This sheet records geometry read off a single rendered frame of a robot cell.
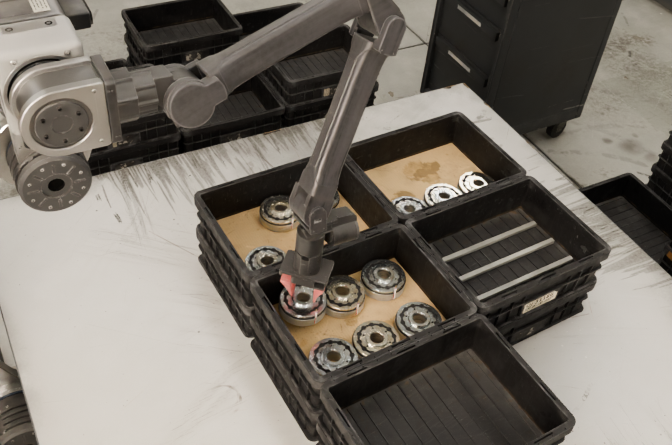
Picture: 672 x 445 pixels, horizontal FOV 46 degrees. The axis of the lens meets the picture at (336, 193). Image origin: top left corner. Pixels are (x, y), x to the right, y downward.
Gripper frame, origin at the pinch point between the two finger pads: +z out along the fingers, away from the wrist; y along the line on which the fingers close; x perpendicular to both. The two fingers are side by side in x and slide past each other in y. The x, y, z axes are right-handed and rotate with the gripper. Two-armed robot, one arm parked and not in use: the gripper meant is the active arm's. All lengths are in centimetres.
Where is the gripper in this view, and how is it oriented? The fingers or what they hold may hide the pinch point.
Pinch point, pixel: (303, 294)
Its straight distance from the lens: 170.0
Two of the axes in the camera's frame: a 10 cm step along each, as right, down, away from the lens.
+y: -9.6, -2.4, 1.2
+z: -1.0, 7.4, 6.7
